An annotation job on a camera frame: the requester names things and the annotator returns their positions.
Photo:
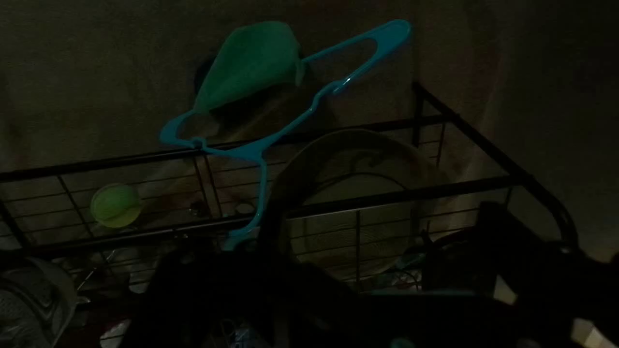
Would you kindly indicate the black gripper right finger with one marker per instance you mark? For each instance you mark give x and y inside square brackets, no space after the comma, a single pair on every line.
[541,283]

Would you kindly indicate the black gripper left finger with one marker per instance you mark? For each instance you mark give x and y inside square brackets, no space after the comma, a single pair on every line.
[193,310]

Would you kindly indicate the green tennis ball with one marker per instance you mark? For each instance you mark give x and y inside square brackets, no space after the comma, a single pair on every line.
[116,205]

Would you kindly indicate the blue plastic clothes hanger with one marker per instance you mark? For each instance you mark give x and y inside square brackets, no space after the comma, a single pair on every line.
[251,153]

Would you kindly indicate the pale round bowl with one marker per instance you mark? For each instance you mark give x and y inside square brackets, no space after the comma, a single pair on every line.
[360,155]

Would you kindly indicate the beige table cloth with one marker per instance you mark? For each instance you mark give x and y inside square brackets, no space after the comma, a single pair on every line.
[97,78]

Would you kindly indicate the light green cloth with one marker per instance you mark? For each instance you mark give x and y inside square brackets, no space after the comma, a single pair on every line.
[251,60]

